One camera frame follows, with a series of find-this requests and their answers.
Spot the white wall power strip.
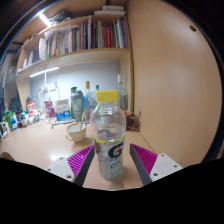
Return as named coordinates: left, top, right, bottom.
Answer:
left=43, top=83, right=57, bottom=93

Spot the green glass bottle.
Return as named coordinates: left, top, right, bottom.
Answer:
left=94, top=84, right=100, bottom=101

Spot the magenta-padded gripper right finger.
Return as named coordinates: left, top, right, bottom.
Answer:
left=129, top=143, right=184, bottom=186

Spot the under-shelf light bar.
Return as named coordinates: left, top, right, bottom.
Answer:
left=29, top=66, right=60, bottom=78

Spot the white bottle with blue label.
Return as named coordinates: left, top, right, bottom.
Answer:
left=10, top=118, right=19, bottom=131

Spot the red and white container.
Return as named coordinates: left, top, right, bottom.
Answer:
left=26, top=101, right=36, bottom=116

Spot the wooden shelf unit with books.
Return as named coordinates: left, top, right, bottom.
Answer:
left=14, top=4, right=131, bottom=79

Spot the pale blue flat device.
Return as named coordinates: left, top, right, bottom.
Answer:
left=50, top=118, right=73, bottom=127

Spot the metal spoon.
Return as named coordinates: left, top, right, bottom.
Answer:
left=79, top=111, right=87, bottom=132

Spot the cream ceramic mug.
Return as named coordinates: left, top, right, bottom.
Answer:
left=65, top=122, right=88, bottom=144

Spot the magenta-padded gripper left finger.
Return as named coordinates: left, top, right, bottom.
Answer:
left=45, top=144, right=96, bottom=187

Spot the ceiling tube light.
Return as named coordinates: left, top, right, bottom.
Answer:
left=37, top=12, right=53, bottom=28

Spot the brown ceramic cup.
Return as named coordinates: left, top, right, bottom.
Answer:
left=123, top=109, right=134, bottom=131

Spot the green box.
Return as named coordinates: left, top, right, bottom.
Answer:
left=5, top=110, right=14, bottom=126

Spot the blue and white carton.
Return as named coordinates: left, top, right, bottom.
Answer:
left=54, top=98, right=73, bottom=122

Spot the blue bottle with tan cap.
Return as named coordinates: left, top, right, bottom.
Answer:
left=83, top=80, right=94, bottom=123

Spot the clear bottle with yellow cap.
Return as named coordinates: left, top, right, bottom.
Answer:
left=89, top=89, right=128, bottom=182

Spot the black pouch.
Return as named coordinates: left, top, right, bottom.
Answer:
left=9, top=96, right=24, bottom=114

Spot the pink cup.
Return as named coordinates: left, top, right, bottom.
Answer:
left=44, top=100, right=56, bottom=118

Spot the grey shaker bottle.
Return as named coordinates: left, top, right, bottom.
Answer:
left=69, top=90, right=84, bottom=123

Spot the clear glass liquor bottle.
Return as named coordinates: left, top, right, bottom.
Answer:
left=116, top=74, right=129, bottom=111

